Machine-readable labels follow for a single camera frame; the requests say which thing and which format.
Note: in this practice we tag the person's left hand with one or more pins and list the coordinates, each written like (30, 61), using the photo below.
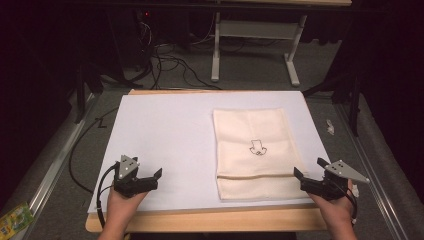
(121, 208)

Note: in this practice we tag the metal floor rail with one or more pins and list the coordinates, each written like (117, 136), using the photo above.
(370, 173)
(53, 170)

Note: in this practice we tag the cream towel with line drawing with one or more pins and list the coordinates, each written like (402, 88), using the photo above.
(253, 133)

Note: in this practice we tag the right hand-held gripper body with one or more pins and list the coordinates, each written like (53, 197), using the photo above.
(328, 186)

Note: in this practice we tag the black stand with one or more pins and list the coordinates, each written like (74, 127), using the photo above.
(87, 90)
(350, 100)

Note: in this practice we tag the white desk frame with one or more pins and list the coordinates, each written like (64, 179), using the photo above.
(256, 30)

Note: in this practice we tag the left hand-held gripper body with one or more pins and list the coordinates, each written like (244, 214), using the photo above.
(125, 181)

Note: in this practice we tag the white sheet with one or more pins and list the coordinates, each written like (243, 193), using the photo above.
(166, 133)

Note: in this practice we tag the crumpled clear wrapper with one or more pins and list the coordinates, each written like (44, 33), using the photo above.
(330, 127)

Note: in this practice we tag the green printed packet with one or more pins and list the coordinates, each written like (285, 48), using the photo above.
(15, 220)

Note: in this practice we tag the wooden table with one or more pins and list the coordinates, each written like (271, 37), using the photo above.
(216, 221)

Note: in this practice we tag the person's right hand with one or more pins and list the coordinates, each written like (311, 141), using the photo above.
(336, 211)

